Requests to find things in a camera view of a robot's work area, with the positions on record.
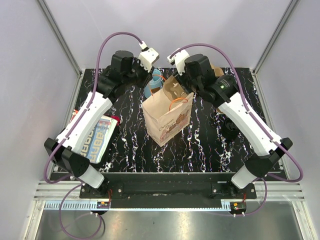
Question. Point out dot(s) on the pulp cup carrier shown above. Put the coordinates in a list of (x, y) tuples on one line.
[(218, 72), (172, 89)]

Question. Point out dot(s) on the black marble pattern mat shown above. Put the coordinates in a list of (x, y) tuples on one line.
[(199, 147)]

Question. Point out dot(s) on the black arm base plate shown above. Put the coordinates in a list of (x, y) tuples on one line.
[(208, 184)]

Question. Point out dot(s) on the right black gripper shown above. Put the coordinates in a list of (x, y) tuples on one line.
[(181, 79)]

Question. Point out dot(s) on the blue cylindrical stirrer holder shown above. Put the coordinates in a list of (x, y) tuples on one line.
[(155, 84)]

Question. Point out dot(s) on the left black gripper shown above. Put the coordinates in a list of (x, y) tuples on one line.
[(147, 75)]

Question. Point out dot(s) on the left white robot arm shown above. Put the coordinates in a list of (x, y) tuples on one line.
[(124, 71)]

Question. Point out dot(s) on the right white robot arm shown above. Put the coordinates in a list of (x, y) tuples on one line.
[(224, 94)]

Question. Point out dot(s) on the printed kraft paper bag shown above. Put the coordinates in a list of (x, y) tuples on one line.
[(165, 118)]

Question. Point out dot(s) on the stacked black cup lids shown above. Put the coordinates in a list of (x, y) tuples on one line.
[(229, 130)]

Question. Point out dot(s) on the red fabric item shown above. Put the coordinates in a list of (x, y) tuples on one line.
[(118, 119)]

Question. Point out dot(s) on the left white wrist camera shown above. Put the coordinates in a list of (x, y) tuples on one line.
[(147, 57)]

